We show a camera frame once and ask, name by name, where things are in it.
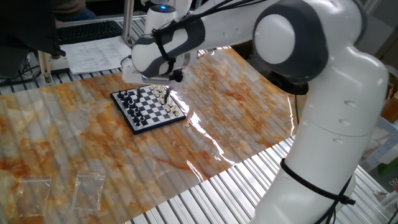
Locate black strap around arm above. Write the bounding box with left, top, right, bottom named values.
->
left=279, top=158, right=357, bottom=224

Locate person in blue jeans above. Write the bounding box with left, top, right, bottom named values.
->
left=52, top=0, right=99, bottom=23

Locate black and white chessboard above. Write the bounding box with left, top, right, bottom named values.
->
left=109, top=83, right=187, bottom=136

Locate black computer keyboard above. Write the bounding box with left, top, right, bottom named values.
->
left=57, top=20, right=124, bottom=46

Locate tall aluminium frame post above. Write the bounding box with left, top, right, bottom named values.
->
left=122, top=0, right=135, bottom=43

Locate brown cardboard box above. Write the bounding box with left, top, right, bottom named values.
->
left=381, top=90, right=398, bottom=124

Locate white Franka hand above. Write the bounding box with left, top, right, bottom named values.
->
left=121, top=57, right=188, bottom=105

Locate clear plastic zip bag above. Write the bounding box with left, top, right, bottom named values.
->
left=12, top=175, right=53, bottom=218
left=72, top=172, right=106, bottom=212

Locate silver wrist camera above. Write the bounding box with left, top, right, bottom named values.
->
left=141, top=73, right=175, bottom=87

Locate orange marble pattern mat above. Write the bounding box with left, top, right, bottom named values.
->
left=0, top=48, right=307, bottom=224

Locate grey metal shelf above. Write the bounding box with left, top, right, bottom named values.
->
left=360, top=116, right=398, bottom=172

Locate green object under shelf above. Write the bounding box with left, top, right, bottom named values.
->
left=377, top=157, right=398, bottom=177

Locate white printed paper sheet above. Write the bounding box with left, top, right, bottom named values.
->
left=60, top=35, right=133, bottom=75

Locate short aluminium frame post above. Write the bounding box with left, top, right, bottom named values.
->
left=37, top=50, right=54, bottom=85

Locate black camera cable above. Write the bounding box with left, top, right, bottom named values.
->
left=151, top=0, right=268, bottom=83

